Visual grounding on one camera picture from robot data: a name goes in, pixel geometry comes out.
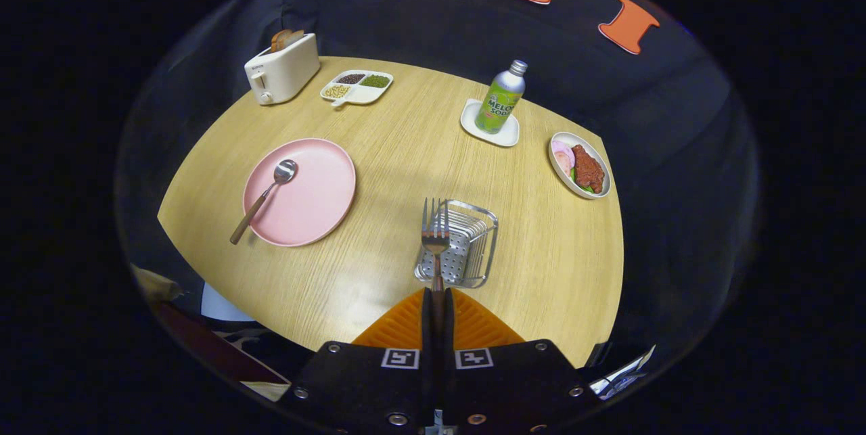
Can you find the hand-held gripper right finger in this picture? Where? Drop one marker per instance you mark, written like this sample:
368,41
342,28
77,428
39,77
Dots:
448,340

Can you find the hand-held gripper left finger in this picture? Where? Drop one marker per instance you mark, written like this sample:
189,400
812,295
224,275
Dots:
427,340

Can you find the pink round plate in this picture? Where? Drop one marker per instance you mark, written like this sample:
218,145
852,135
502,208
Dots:
318,191

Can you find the white flat object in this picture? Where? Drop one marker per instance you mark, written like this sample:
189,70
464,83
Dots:
220,305

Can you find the white square coaster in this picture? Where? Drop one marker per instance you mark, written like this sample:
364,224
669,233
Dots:
470,120

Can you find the white plate with food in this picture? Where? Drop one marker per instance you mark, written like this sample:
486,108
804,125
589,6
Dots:
587,168

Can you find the dark red cloth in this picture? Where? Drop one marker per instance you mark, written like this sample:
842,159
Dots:
203,347

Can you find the green soda bottle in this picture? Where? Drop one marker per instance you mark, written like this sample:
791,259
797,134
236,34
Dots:
499,103

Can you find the white divided bean dish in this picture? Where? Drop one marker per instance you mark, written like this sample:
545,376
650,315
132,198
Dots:
365,93

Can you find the tan object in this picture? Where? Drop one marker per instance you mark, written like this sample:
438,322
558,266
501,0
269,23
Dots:
154,284

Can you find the cream white toaster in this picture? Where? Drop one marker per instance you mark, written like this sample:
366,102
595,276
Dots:
287,70

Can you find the toasted bread slice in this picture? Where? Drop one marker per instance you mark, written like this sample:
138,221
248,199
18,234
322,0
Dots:
296,37
279,39

